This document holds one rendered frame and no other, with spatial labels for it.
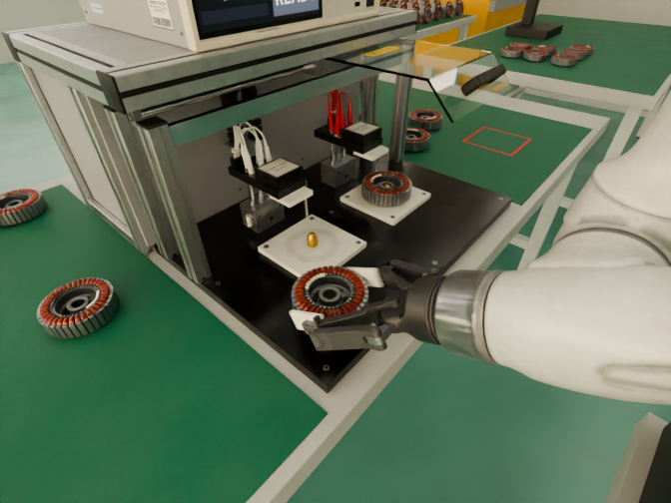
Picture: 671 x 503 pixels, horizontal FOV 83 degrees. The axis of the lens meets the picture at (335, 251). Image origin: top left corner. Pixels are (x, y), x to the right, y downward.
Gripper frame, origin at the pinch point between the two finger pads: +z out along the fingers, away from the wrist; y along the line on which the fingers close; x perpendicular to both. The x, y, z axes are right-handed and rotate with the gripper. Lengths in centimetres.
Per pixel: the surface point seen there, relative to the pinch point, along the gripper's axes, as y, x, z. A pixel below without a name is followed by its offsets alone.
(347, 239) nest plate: 17.5, 1.1, 12.3
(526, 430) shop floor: 56, -89, 12
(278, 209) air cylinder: 13.7, 10.8, 25.3
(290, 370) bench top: -9.1, -7.3, 4.2
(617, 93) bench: 169, -11, -1
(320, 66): 30.9, 33.2, 16.1
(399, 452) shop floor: 23, -76, 35
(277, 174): 9.7, 18.1, 14.2
